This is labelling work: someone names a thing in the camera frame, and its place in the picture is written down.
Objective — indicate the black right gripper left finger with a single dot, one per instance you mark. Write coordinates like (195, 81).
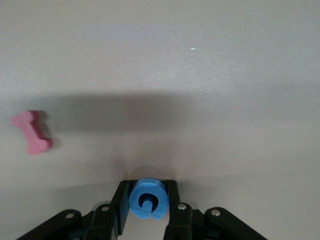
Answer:
(105, 222)

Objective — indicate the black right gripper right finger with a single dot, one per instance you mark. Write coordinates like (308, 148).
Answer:
(182, 225)

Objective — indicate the blue foam letter G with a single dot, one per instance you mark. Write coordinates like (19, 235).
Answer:
(148, 186)

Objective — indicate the red foam letter I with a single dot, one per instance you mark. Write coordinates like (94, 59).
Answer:
(31, 132)

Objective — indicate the brown table cover sheet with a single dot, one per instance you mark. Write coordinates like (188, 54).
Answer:
(175, 75)

